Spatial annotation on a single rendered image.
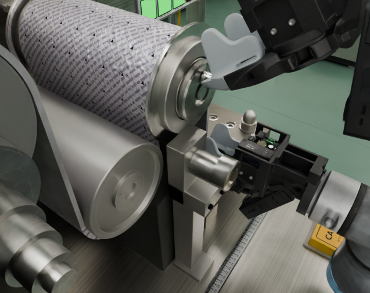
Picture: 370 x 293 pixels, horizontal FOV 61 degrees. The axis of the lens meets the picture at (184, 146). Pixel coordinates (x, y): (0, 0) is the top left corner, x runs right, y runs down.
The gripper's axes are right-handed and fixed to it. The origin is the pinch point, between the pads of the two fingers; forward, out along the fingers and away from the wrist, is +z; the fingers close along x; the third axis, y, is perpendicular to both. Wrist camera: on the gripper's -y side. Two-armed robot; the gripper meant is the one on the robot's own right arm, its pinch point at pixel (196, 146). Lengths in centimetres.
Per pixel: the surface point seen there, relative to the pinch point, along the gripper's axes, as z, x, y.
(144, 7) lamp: 29.4, -22.4, 10.5
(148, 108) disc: -2.5, 13.2, 17.1
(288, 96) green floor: 32, -190, -109
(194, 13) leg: 48, -71, -10
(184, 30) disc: -2.5, 6.8, 23.1
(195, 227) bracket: -7.1, 10.6, -4.6
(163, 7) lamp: 29.4, -29.3, 8.3
